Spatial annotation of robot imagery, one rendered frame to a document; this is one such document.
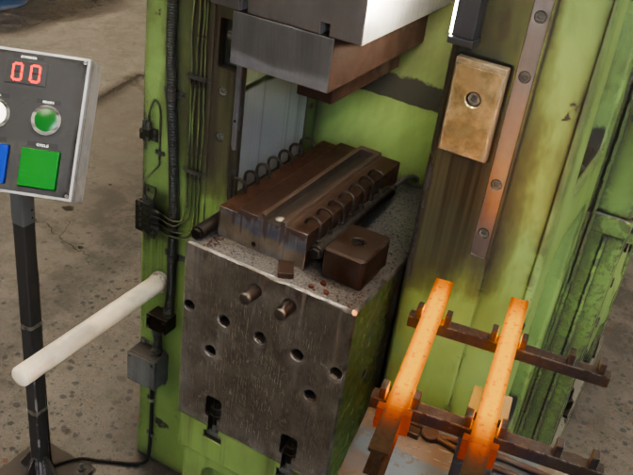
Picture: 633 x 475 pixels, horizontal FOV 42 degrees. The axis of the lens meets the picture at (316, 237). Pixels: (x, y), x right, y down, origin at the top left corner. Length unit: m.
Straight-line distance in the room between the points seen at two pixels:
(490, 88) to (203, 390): 0.88
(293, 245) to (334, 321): 0.17
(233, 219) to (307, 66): 0.37
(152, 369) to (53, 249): 1.29
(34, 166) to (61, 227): 1.78
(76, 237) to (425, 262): 2.03
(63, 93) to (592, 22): 0.97
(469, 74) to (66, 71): 0.77
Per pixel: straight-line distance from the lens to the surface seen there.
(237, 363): 1.69
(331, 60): 1.38
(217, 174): 1.78
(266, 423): 1.74
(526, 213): 1.49
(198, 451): 1.93
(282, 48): 1.42
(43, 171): 1.66
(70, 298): 3.03
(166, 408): 2.25
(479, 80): 1.41
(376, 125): 1.93
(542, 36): 1.39
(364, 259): 1.49
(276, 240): 1.56
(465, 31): 1.38
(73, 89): 1.67
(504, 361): 1.23
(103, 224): 3.46
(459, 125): 1.45
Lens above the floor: 1.76
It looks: 31 degrees down
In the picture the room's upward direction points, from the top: 8 degrees clockwise
